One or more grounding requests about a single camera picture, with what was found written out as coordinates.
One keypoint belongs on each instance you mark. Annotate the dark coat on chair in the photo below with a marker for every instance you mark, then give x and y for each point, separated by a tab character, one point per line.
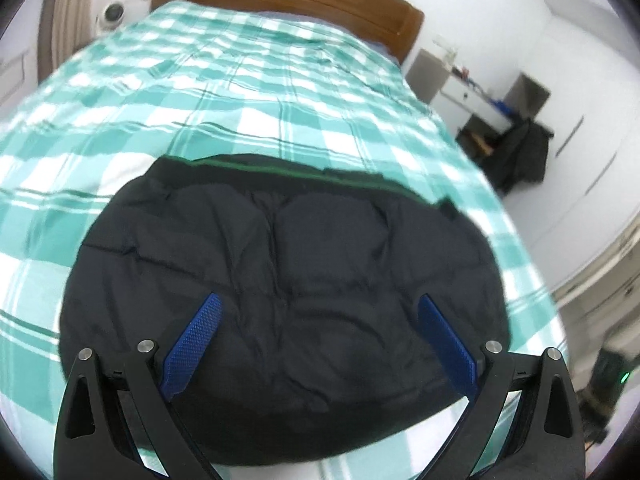
520	155

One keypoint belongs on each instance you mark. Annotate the grey bedside cabinet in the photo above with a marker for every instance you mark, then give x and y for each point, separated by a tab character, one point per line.
425	77

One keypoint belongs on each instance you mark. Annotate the grey desk side panel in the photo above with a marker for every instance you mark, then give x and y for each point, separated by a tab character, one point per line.
527	95

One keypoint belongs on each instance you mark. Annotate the white desk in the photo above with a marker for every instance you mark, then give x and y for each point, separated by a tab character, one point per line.
475	97

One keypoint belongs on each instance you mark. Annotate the bed with teal plaid cover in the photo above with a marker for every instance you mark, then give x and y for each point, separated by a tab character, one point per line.
225	85

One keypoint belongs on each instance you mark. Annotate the white drawer cabinet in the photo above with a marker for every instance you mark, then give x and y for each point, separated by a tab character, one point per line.
11	75

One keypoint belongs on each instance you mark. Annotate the brown wooden headboard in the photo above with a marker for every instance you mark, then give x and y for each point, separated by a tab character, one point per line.
350	0

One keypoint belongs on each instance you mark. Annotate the white wardrobe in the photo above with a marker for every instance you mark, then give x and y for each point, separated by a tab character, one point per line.
595	135

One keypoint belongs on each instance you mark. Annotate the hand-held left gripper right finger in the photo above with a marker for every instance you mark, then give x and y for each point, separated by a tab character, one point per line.
450	345

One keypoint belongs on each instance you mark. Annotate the black padded jacket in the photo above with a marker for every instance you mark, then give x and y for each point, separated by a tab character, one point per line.
290	285

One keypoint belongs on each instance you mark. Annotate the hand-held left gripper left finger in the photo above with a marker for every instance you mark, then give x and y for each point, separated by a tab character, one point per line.
195	340

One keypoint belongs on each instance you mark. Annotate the beige curtain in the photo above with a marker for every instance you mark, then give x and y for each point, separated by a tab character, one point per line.
70	15

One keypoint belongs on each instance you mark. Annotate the white security camera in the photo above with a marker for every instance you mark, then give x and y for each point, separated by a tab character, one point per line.
112	15

